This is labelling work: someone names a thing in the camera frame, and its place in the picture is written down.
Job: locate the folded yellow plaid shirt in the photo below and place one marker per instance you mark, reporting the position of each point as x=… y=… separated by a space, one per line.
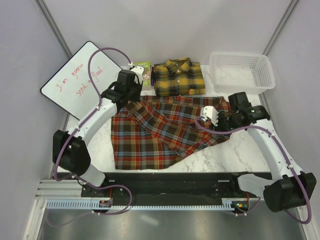
x=178 y=77

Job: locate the white plastic basket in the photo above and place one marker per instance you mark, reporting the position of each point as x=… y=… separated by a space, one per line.
x=233 y=72

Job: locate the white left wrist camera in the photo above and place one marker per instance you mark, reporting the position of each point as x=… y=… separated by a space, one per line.
x=138 y=71

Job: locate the red brown plaid shirt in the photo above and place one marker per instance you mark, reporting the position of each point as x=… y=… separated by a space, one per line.
x=158 y=132

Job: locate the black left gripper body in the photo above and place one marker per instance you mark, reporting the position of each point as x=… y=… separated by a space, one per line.
x=134 y=92

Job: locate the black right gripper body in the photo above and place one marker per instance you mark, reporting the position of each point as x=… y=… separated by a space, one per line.
x=227 y=123

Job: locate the green treehouse book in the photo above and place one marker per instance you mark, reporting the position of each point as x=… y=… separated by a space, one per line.
x=146 y=75

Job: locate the white slotted cable duct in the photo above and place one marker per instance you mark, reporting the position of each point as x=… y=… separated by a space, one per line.
x=98 y=205

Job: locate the white dry-erase board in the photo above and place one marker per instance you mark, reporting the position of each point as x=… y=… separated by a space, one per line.
x=71 y=88

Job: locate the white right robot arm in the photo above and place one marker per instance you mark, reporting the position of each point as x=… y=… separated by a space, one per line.
x=289 y=186

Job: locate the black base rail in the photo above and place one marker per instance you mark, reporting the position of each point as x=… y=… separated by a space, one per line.
x=169 y=189

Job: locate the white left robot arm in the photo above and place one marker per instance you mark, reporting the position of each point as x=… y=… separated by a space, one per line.
x=69 y=150

